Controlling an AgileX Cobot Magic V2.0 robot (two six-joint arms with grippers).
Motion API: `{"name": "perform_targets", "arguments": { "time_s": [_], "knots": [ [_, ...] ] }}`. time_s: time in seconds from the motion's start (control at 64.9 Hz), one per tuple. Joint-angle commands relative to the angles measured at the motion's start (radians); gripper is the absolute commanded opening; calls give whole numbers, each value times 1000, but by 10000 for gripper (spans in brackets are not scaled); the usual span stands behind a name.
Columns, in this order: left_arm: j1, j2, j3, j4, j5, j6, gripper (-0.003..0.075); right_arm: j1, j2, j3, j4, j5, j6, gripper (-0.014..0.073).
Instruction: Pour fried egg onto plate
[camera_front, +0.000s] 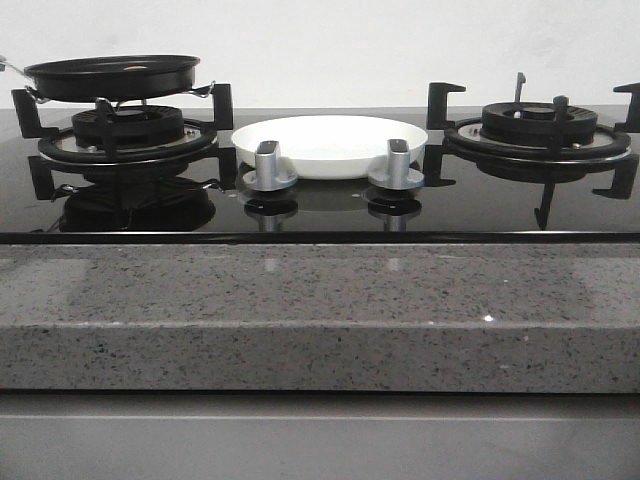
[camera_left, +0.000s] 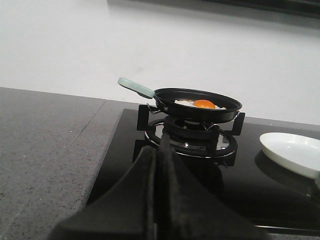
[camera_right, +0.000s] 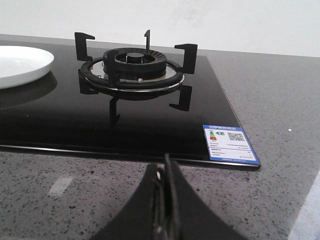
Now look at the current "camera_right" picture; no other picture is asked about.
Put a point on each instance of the right black gas burner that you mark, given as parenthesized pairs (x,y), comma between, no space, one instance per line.
(133,63)

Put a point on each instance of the white round plate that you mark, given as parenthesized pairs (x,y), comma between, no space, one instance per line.
(21,65)

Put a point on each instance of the black glass gas cooktop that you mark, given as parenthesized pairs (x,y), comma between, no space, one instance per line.
(61,112)

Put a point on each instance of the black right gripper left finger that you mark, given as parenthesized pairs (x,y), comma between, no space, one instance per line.
(143,214)

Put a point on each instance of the blue energy label sticker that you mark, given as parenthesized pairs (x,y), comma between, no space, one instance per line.
(229,144)

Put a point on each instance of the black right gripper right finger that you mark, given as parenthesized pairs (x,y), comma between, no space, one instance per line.
(188,217)

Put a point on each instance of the right black burner grate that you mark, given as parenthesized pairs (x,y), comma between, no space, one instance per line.
(92,69)

